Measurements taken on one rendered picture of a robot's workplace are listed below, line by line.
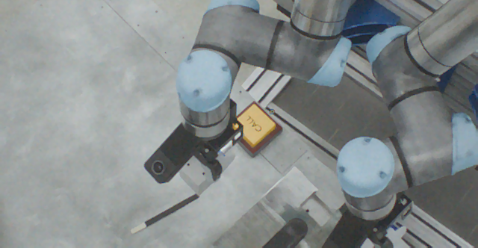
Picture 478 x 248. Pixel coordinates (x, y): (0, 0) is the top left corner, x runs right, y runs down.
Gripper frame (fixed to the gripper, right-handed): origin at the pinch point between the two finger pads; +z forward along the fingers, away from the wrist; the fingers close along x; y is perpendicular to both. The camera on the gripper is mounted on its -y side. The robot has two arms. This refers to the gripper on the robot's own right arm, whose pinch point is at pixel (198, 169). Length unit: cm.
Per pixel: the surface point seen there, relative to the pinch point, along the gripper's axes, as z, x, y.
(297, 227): 6.5, -18.1, 6.8
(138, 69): 15.1, 27.5, 9.1
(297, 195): 6.1, -14.1, 10.8
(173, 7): 95, 69, 51
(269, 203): 6.1, -11.7, 6.1
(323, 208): 8.8, -18.5, 13.3
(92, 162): 15.1, 18.8, -10.1
